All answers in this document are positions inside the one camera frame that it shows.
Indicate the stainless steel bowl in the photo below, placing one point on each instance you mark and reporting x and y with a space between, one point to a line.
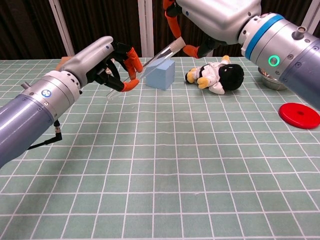
271 81

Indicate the black white plush doll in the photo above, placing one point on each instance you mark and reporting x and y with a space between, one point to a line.
215 75

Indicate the brown cover notebook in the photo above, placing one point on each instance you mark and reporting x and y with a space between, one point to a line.
64 62

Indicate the red disc with hole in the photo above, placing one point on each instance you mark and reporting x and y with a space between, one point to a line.
300 116

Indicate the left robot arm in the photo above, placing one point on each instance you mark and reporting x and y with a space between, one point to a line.
30 112

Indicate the clear plastic tube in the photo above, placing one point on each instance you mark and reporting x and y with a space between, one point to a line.
160 56

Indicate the light blue foam cube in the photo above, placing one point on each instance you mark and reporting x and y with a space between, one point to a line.
160 77

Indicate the white metal frame post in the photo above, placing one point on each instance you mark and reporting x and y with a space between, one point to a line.
145 27
311 15
61 27

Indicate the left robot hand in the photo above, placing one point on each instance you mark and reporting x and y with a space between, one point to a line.
87 57

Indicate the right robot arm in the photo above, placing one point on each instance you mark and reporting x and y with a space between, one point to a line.
295 55

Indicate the black curtain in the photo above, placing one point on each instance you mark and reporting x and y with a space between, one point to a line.
100 20

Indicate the green checkered tablecloth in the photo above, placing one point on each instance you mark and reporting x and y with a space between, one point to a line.
150 162

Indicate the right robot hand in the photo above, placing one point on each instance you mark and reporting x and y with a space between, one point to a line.
220 17

